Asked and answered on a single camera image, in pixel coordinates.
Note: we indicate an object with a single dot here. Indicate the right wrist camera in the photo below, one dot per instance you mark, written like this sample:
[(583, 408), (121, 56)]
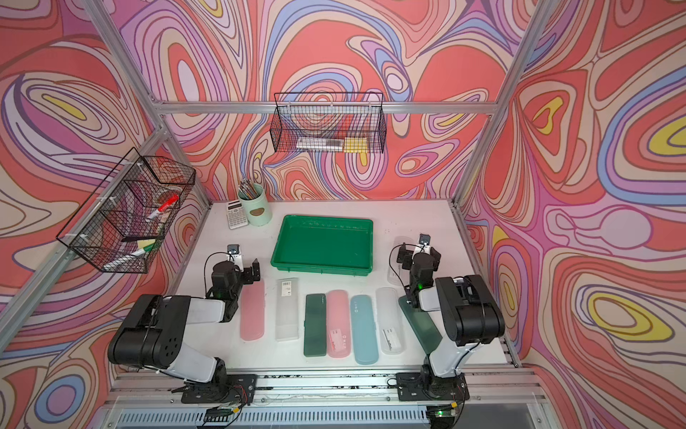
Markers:
[(423, 242)]

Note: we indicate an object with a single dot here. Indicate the green pen holder cup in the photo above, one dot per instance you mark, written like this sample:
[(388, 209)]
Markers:
[(258, 211)]

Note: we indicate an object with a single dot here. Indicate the pencils in cup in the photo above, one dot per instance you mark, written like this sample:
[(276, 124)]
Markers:
[(248, 191)]

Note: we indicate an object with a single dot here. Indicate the pink pencil case far left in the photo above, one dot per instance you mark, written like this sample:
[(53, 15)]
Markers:
[(252, 312)]

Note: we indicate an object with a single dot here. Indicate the yellow box in back basket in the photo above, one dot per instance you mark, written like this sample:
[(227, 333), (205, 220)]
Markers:
[(355, 145)]

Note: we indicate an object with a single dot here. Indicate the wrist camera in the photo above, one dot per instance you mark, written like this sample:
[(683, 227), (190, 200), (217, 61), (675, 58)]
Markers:
[(423, 242), (234, 255)]

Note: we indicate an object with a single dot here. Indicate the green white marker in basket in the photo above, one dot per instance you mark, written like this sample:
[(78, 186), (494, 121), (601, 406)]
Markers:
[(128, 262)]

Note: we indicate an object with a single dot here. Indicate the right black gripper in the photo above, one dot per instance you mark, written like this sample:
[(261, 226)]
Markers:
[(420, 256)]

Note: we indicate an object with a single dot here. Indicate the white calculator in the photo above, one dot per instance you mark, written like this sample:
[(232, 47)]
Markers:
[(236, 216)]

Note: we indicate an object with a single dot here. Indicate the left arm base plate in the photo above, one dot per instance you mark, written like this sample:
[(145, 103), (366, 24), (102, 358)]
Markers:
[(238, 389)]

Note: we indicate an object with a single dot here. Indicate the clear rectangular pencil case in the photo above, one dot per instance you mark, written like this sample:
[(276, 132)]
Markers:
[(287, 319)]

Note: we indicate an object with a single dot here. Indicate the clear box in back basket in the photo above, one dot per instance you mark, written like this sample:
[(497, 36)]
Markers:
[(320, 144)]

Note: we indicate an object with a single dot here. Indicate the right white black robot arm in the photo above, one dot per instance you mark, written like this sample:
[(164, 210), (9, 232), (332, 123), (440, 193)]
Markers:
[(451, 318)]

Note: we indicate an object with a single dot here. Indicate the aluminium mounting rail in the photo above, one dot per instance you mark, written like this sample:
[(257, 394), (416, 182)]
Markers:
[(368, 398)]

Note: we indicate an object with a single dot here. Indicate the pink pencil case with sticker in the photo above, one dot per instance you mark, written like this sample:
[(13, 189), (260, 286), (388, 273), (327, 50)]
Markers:
[(338, 328)]

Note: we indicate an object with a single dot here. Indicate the dark green translucent pencil case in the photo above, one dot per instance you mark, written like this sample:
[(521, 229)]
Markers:
[(422, 325)]

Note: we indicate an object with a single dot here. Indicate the black wire basket on left wall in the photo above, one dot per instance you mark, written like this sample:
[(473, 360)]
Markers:
[(135, 187)]

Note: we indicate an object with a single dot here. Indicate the translucent white pencil case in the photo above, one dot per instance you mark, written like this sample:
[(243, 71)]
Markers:
[(389, 321), (395, 275)]

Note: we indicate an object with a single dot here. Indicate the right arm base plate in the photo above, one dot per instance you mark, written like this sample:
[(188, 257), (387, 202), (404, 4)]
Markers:
[(423, 387)]

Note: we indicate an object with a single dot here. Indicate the teal pencil case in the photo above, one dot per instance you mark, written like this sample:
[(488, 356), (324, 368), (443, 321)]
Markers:
[(363, 326)]

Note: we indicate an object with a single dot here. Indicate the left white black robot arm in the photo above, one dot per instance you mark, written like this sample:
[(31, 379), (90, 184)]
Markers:
[(151, 337)]

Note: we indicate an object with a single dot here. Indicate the red marker in basket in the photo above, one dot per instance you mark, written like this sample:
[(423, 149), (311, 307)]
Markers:
[(170, 203)]

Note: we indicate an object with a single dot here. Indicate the black wire basket on back wall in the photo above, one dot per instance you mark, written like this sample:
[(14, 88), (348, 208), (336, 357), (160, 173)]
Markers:
[(330, 115)]

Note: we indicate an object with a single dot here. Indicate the black wire basket on wall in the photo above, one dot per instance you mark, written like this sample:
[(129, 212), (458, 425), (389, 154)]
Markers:
[(330, 115), (135, 187)]

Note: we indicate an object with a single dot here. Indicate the green plastic storage tray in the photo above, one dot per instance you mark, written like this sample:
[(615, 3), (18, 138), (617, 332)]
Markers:
[(324, 244)]

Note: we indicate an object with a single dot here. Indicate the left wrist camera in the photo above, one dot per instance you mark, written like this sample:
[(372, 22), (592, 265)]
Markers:
[(234, 255)]

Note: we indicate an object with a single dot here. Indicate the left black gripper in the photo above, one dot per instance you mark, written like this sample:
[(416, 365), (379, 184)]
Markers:
[(251, 271)]

